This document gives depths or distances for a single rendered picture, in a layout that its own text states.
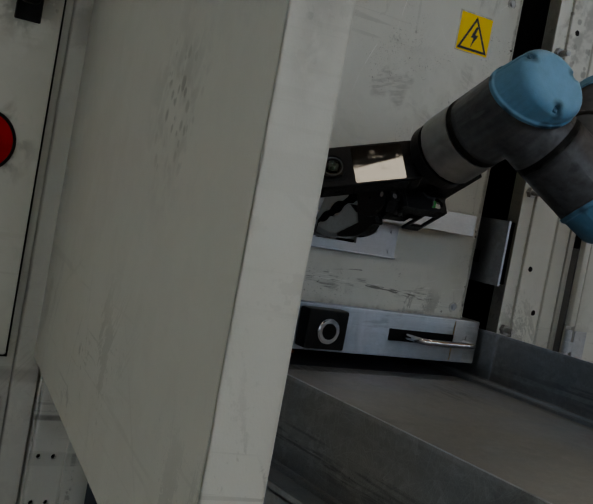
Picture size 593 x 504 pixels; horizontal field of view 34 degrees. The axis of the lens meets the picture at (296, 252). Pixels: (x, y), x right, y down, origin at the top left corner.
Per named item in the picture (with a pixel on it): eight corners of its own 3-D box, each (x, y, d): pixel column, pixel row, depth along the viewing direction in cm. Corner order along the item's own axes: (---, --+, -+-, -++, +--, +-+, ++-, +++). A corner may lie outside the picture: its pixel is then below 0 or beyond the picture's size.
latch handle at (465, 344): (482, 351, 130) (484, 345, 130) (421, 345, 124) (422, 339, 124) (457, 342, 134) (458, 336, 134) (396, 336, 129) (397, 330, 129)
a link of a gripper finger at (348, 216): (353, 257, 116) (401, 228, 109) (312, 251, 112) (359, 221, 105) (349, 233, 117) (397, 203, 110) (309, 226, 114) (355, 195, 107)
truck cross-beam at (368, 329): (472, 363, 135) (480, 322, 134) (110, 333, 106) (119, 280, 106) (449, 355, 139) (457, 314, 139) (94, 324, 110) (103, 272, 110)
